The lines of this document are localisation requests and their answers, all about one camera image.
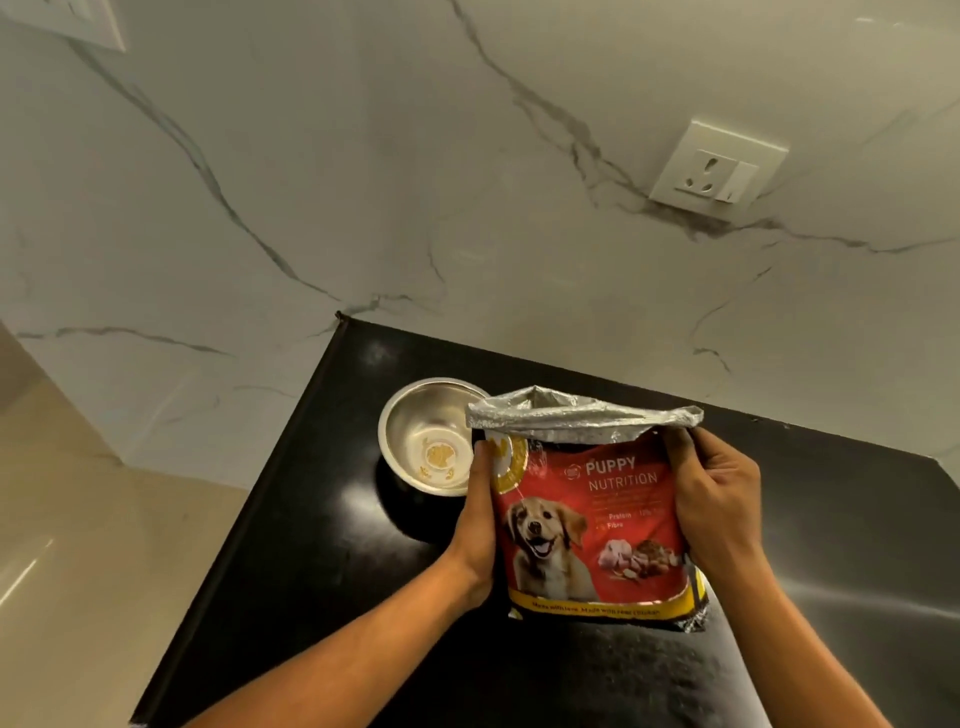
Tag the red puppy food bag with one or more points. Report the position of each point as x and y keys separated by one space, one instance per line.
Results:
x=585 y=525

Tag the person's right forearm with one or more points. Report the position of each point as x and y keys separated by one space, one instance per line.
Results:
x=787 y=652

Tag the person's right hand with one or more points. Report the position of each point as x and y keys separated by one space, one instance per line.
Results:
x=720 y=502

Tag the person's left hand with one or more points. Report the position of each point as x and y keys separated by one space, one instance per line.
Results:
x=476 y=540

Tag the person's left forearm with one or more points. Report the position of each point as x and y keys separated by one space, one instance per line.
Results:
x=360 y=652

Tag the steel bowl with yellow residue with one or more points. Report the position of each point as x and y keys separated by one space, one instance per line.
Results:
x=420 y=435

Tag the white wall socket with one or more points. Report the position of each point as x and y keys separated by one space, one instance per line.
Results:
x=716 y=169
x=82 y=19

